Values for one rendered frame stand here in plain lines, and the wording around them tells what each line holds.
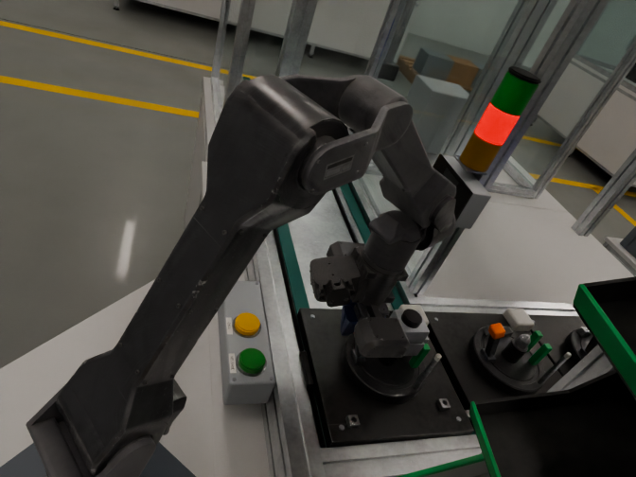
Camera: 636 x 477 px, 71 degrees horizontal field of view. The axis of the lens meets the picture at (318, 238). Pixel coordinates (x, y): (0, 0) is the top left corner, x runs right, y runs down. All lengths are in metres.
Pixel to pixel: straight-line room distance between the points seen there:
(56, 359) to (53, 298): 1.25
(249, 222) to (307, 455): 0.43
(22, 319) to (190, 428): 1.35
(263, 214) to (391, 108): 0.12
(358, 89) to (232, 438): 0.57
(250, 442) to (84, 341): 0.32
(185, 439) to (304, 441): 0.19
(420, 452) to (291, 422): 0.19
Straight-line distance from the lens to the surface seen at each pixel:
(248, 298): 0.79
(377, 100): 0.33
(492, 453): 0.45
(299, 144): 0.25
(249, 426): 0.77
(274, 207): 0.27
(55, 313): 2.02
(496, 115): 0.74
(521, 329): 1.01
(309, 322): 0.77
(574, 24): 0.75
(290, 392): 0.69
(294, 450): 0.65
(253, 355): 0.70
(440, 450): 0.75
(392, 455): 0.70
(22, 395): 0.80
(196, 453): 0.74
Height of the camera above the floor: 1.53
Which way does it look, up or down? 36 degrees down
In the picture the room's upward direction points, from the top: 21 degrees clockwise
